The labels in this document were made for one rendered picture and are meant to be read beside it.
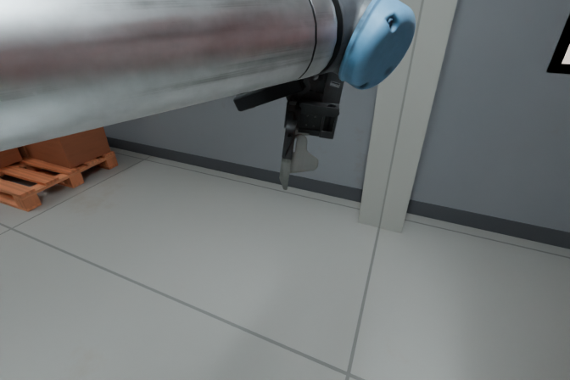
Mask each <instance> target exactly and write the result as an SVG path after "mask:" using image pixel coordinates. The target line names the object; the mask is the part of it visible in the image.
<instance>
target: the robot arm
mask: <svg viewBox="0 0 570 380"><path fill-rule="evenodd" d="M415 29H416V18H415V15H414V13H413V11H412V10H411V8H410V7H408V6H407V5H405V4H404V3H402V2H401V1H399V0H0V152H1V151H4V150H8V149H11V148H18V147H22V146H25V145H29V144H32V143H39V142H43V141H47V140H50V139H54V138H57V137H64V136H68V135H71V134H75V133H78V132H82V131H89V130H92V129H96V128H99V127H103V126H110V125H113V124H117V123H121V122H124V121H128V120H135V119H138V118H142V117H145V116H149V115H156V114H159V113H163V112H166V111H170V110H173V109H180V108H184V107H187V106H191V105H194V104H198V103H205V102H209V101H212V100H216V99H219V98H226V97H230V96H233V95H236V97H235V98H234V99H233V102H234V103H235V105H236V107H237V110H238V111H244V110H246V109H252V108H254V107H256V106H259V105H261V104H264V103H269V102H271V101H274V100H277V99H279V98H284V97H286V99H287V101H288V102H287V108H286V114H285V121H284V128H286V130H285V136H284V143H283V149H282V162H281V169H280V176H279V179H280V182H281V184H282V188H283V190H288V178H289V174H291V173H298V172H306V171H313V170H315V169H316V168H317V167H318V164H319V161H318V158H317V157H315V156H314V155H312V154H310V153H309V152H308V151H307V138H306V136H309V135H311V136H317V137H321V138H327V139H333V136H334V132H335V128H336V124H337V120H338V116H339V103H340V98H341V94H342V91H343V86H344V82H345V81H346V82H348V83H349V84H350V85H351V86H353V87H355V88H357V89H361V90H365V89H369V88H372V87H374V86H376V85H377V84H379V83H380V82H382V81H383V80H384V79H386V78H387V77H388V76H389V75H390V74H391V73H392V72H393V71H394V69H395V68H396V67H397V66H398V64H399V63H400V61H401V60H402V59H403V58H404V56H405V54H406V52H407V50H408V48H409V47H410V45H411V42H412V39H413V36H414V34H415ZM295 138H296V139H297V141H296V147H295V152H294V151H293V146H294V139H295Z"/></svg>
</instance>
